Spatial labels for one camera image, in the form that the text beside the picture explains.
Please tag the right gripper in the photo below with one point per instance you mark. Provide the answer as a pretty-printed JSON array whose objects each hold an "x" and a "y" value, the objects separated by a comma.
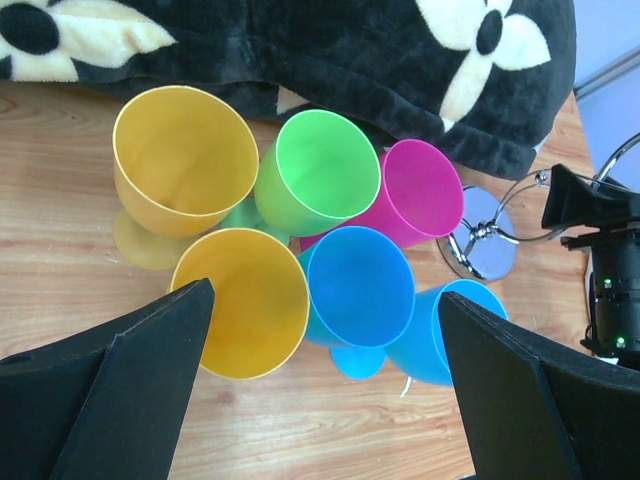
[{"x": 572, "y": 201}]

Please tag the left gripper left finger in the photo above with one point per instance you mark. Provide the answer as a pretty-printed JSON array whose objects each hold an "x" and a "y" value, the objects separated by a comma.
[{"x": 108, "y": 402}]

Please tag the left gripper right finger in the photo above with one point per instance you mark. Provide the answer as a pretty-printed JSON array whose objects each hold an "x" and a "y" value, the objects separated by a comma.
[{"x": 533, "y": 408}]

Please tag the chrome wine glass rack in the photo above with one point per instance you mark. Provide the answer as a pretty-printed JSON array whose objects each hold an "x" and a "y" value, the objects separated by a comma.
[{"x": 484, "y": 246}]

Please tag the blue plastic goblet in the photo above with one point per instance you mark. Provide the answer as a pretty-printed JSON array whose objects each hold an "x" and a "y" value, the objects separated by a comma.
[
  {"x": 362, "y": 293},
  {"x": 420, "y": 352}
]

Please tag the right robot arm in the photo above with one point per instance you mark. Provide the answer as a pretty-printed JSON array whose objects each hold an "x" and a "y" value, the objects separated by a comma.
[{"x": 614, "y": 248}]

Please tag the black floral plush pillow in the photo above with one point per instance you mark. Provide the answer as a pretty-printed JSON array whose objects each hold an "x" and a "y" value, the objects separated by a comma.
[{"x": 481, "y": 80}]

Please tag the magenta plastic goblet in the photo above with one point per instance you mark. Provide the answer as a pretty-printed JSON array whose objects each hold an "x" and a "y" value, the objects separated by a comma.
[{"x": 421, "y": 195}]

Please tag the yellow plastic goblet front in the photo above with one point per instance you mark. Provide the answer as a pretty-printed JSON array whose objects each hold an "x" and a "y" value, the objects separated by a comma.
[{"x": 262, "y": 301}]

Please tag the yellow plastic goblet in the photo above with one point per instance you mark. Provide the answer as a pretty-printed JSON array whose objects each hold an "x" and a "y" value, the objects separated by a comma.
[
  {"x": 183, "y": 160},
  {"x": 262, "y": 301}
]

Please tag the green plastic goblet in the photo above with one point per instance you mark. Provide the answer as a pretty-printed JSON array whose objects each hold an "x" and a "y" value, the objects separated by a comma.
[{"x": 320, "y": 172}]

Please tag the yellow plastic goblet rear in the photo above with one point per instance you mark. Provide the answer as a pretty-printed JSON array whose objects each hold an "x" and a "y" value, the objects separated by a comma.
[{"x": 183, "y": 160}]

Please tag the right aluminium frame post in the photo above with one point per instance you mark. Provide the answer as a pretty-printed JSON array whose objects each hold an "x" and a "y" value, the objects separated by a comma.
[{"x": 607, "y": 75}]

